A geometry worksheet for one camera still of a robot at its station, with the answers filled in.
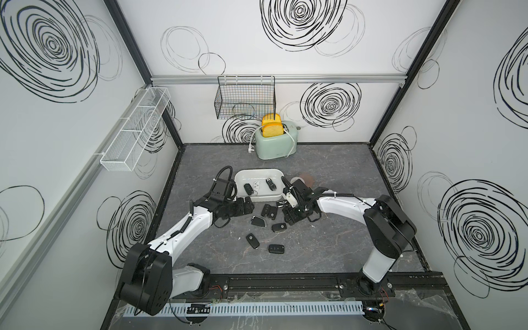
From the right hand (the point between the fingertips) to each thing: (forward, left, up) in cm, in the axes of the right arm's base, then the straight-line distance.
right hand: (291, 216), depth 90 cm
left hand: (0, +20, +7) cm, 21 cm away
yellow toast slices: (+37, +10, +20) cm, 43 cm away
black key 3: (-5, +6, 0) cm, 8 cm away
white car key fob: (+16, +17, 0) cm, 23 cm away
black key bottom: (-14, +7, 0) cm, 15 cm away
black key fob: (+16, +10, +1) cm, 19 cm away
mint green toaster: (+34, +11, +8) cm, 37 cm away
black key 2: (-2, +15, -1) cm, 15 cm away
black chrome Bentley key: (+6, +4, 0) cm, 8 cm away
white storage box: (+18, +13, -2) cm, 22 cm away
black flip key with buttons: (+14, +21, 0) cm, 25 cm away
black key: (+3, +12, 0) cm, 12 cm away
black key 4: (-10, +17, -1) cm, 20 cm away
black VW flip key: (+2, +8, 0) cm, 8 cm away
